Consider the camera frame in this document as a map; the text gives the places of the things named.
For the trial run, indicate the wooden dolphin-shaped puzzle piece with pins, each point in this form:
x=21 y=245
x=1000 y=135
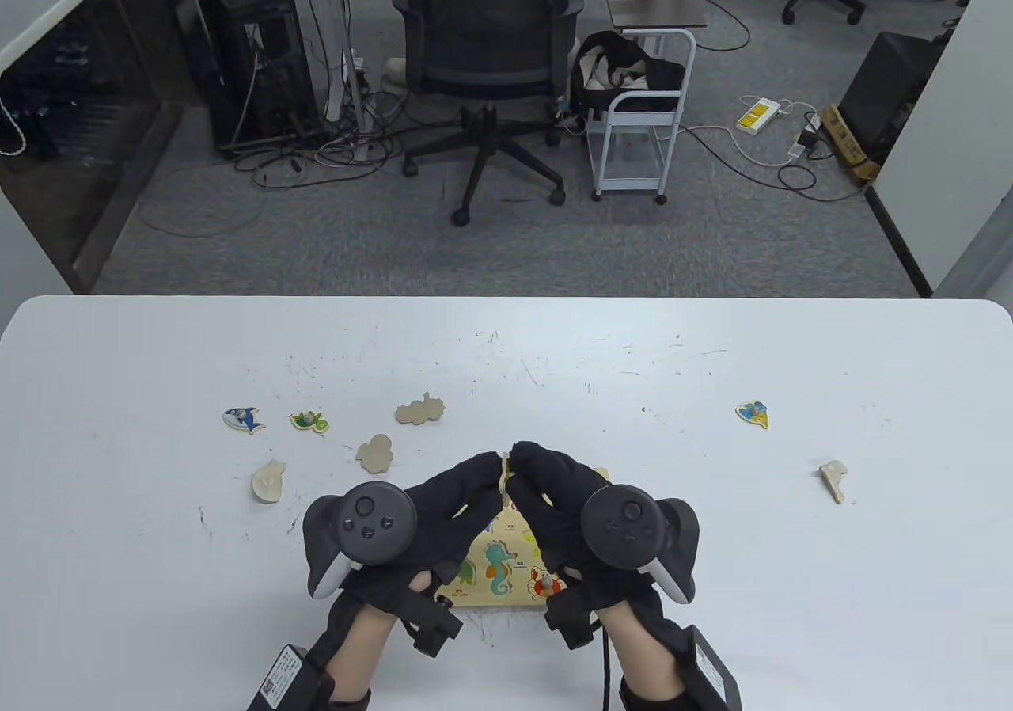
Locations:
x=835 y=481

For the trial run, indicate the blue yellow fish puzzle piece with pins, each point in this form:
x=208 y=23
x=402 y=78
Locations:
x=752 y=412

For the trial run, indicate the wooden octopus-shaped puzzle piece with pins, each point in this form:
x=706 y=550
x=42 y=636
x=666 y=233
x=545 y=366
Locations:
x=374 y=454

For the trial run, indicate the black labelled wrist box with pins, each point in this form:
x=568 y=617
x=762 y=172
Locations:
x=285 y=679
x=712 y=675

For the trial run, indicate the person's right forearm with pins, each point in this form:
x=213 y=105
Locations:
x=641 y=652

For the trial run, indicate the black and white controller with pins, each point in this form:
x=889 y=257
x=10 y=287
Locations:
x=625 y=525
x=368 y=517

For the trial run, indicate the yellow starfish puzzle piece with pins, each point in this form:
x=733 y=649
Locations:
x=506 y=477

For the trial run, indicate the black computer tower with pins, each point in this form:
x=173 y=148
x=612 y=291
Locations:
x=253 y=54

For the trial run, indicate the wooden puzzle frame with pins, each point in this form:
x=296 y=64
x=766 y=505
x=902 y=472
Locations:
x=518 y=564

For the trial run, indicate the wooden seahorse-shaped puzzle piece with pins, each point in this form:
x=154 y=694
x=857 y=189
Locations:
x=423 y=410

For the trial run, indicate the black power adapter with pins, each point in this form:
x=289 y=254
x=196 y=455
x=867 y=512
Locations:
x=807 y=139

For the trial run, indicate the brown cardboard box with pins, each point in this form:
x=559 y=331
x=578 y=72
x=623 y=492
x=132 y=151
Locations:
x=847 y=141

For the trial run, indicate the person's right hand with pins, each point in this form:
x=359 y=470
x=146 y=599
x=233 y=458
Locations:
x=554 y=497

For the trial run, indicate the white yellow power strip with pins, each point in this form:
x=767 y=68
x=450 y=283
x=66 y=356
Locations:
x=756 y=115

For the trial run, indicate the black mesh office chair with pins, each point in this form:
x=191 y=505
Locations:
x=483 y=14

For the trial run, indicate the green turtle puzzle piece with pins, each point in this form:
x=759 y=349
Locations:
x=309 y=422

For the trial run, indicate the black boxy case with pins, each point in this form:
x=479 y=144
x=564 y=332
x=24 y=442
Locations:
x=886 y=85

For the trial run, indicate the black bag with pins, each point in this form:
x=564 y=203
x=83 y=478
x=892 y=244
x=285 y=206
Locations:
x=601 y=50

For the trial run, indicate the person's left hand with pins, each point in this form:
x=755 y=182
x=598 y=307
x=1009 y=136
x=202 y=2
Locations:
x=451 y=505

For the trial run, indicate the wooden whale-shaped puzzle piece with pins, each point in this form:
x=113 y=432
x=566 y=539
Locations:
x=269 y=481

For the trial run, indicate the white metal frame rig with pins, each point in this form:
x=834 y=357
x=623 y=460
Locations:
x=352 y=46

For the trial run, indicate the person's left forearm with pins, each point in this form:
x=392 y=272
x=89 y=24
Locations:
x=360 y=652

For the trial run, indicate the blue shark puzzle piece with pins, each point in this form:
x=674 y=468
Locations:
x=244 y=420

